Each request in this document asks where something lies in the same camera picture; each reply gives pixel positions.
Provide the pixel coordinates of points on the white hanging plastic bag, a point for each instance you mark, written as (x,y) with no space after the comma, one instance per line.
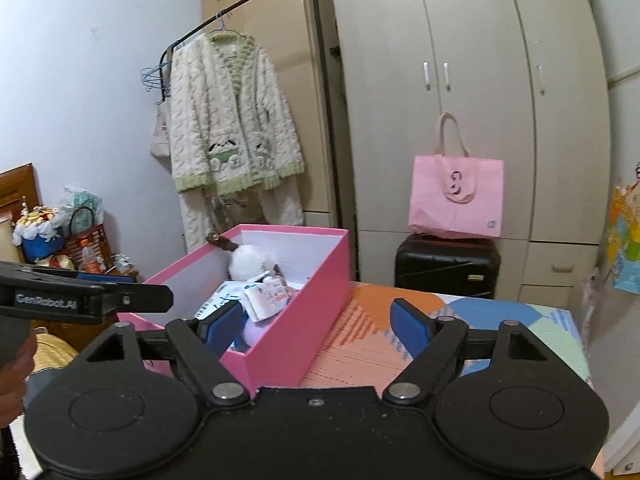
(591,292)

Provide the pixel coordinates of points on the yellow bedding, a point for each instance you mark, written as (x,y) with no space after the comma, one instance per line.
(50,352)

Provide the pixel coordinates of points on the pink tote bag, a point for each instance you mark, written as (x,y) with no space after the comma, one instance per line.
(450,210)

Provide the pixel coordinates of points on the wooden headboard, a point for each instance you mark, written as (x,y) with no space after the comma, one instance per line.
(15,185)

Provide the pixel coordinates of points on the green white plastic package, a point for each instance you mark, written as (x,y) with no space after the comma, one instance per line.
(85,200)

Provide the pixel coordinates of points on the woven basket bag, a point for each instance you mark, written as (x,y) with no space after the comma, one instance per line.
(97,240)

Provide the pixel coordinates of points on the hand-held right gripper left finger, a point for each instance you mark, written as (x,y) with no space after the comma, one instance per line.
(225,327)

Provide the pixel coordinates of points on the white tissue pack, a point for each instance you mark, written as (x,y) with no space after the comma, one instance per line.
(267,300)

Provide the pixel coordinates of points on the blue bucket with toys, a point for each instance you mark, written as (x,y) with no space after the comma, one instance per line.
(42,247)

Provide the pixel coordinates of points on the white panda plush toy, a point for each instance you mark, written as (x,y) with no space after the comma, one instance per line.
(247,262)

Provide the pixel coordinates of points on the black suitcase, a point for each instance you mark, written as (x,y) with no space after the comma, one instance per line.
(445,265)

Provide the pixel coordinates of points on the colourful paper gift bag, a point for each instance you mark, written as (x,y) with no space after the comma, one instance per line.
(625,240)

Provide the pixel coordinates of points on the beige wardrobe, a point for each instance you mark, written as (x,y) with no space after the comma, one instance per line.
(475,35)

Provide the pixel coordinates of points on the blue white wipes pack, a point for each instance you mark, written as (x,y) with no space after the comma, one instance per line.
(222,292)

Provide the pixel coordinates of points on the orange drink bottle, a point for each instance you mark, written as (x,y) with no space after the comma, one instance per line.
(90,260)

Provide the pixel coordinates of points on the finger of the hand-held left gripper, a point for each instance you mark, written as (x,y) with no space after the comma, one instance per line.
(110,278)
(145,299)

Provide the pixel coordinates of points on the purple plush toy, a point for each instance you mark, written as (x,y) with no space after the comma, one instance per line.
(257,332)

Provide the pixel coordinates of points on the canvas tote bag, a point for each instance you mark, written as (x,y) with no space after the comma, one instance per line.
(161,135)

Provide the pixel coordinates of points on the wooden nightstand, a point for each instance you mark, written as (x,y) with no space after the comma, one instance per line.
(75,335)

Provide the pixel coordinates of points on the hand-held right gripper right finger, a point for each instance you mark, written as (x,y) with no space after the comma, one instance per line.
(410,325)

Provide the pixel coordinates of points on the pink cardboard box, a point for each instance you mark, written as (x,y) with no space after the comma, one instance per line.
(295,330)

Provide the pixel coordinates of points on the cream fleece pajama jacket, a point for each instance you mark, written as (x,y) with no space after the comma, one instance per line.
(220,110)

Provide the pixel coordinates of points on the patchwork tablecloth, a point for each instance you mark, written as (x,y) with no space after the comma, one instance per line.
(500,320)

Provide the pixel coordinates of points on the person's left hand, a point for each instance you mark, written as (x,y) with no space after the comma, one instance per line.
(15,390)

